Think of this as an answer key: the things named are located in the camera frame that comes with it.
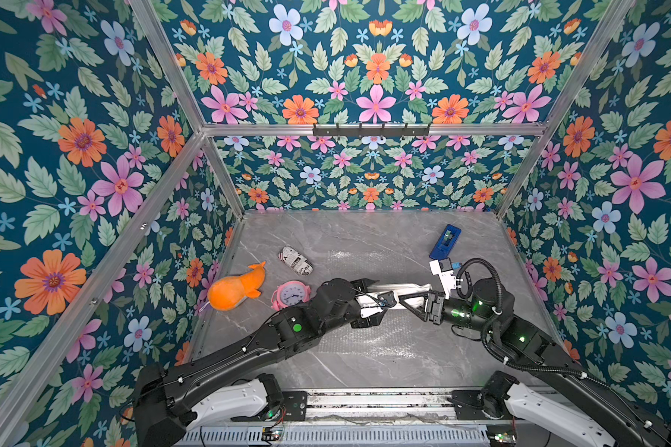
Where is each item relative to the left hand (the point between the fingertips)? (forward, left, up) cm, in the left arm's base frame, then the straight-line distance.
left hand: (384, 291), depth 68 cm
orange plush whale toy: (+12, +48, -17) cm, 52 cm away
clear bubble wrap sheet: (-3, -6, -25) cm, 26 cm away
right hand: (-3, -5, +4) cm, 7 cm away
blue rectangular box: (+30, -30, -21) cm, 47 cm away
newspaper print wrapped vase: (+27, +27, -22) cm, 44 cm away
